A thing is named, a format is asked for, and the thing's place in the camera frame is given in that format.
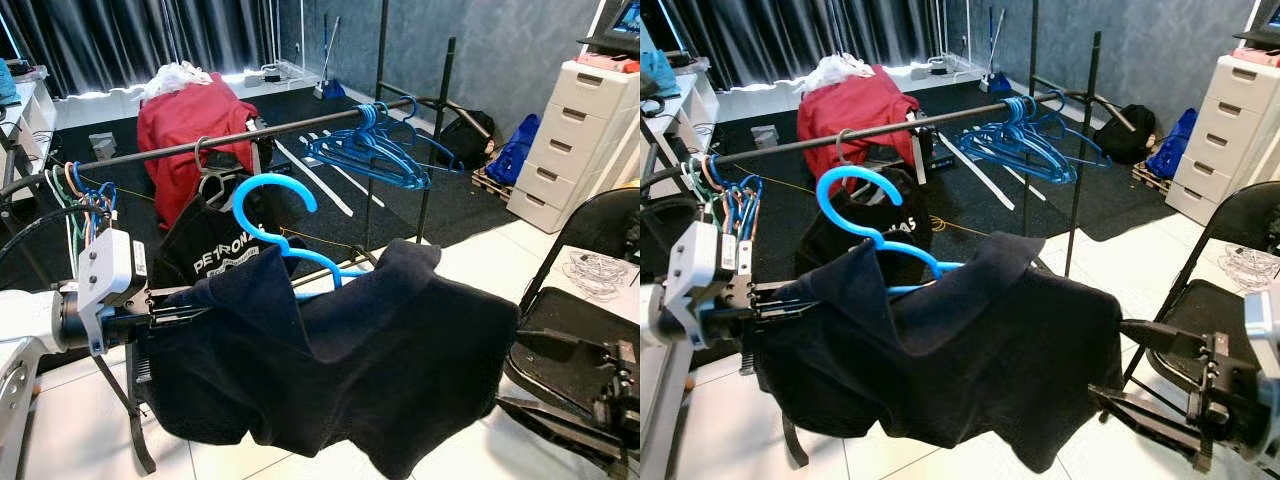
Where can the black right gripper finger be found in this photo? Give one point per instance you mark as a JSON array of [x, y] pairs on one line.
[[1150, 418], [1170, 338], [565, 348], [560, 425]]

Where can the thick blue plastic hanger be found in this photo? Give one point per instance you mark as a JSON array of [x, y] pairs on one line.
[[855, 170], [270, 178]]

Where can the dark navy polo shirt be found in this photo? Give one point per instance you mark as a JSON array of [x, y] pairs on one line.
[[980, 370], [380, 370]]

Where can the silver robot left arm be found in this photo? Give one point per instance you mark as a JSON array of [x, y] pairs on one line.
[[20, 320], [660, 380]]

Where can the blue thin hanger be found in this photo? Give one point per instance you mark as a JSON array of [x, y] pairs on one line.
[[108, 200], [748, 195]]

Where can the mint green thin hanger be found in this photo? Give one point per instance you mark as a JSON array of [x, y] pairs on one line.
[[695, 185], [72, 215]]

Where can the salmon pink thin hanger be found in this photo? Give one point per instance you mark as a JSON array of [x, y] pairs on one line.
[[713, 172], [70, 180]]

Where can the silver metal hanger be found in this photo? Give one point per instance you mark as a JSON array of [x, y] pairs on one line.
[[197, 150], [840, 145]]

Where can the black folding chair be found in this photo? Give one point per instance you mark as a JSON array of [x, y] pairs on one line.
[[1190, 310], [560, 330]]

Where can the black printed T-shirt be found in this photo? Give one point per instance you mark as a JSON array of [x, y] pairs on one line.
[[210, 250], [905, 222]]

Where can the black metal clothes rack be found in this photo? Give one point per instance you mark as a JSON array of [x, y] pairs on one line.
[[150, 151], [900, 129]]

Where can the black carpet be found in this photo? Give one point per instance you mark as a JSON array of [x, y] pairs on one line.
[[390, 215], [1050, 215]]

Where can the white flat slat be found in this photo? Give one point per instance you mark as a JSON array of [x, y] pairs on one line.
[[320, 185], [975, 180]]

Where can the blue cloth bag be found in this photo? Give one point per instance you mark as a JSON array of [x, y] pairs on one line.
[[1172, 150], [515, 150]]

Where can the red cloth cover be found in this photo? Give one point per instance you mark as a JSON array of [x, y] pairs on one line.
[[190, 120], [850, 110]]

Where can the black duffel bag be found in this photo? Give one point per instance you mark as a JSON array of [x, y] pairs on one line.
[[470, 140], [1125, 135]]

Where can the white drawer unit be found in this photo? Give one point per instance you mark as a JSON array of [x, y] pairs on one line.
[[570, 130], [1225, 130]]

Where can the white crumpled cloth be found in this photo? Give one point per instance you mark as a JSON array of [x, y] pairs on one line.
[[175, 78], [840, 70]]

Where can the blue plastic hangers bunch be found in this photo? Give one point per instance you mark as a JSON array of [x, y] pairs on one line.
[[1020, 150], [370, 155]]

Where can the light blue plastic bag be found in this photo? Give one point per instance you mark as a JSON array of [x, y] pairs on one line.
[[8, 80], [655, 70]]

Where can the white power strip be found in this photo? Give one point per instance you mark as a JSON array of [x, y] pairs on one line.
[[270, 75], [940, 68]]

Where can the blue broom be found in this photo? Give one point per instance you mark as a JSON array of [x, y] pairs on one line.
[[998, 85], [333, 90]]

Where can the red flat pouch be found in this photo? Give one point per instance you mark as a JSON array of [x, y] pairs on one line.
[[1262, 58], [605, 62]]

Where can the black laptop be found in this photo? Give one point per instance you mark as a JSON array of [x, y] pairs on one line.
[[625, 20], [1270, 20]]

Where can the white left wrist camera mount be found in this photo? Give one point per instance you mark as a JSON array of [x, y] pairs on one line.
[[700, 270], [110, 275]]

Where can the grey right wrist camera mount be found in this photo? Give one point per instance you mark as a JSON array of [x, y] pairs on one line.
[[1265, 330]]

